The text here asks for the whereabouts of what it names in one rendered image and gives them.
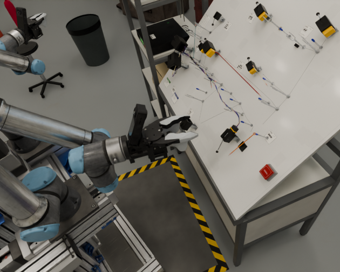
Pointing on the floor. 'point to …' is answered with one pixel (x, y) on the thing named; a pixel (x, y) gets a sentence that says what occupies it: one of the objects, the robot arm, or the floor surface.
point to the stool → (26, 49)
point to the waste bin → (89, 39)
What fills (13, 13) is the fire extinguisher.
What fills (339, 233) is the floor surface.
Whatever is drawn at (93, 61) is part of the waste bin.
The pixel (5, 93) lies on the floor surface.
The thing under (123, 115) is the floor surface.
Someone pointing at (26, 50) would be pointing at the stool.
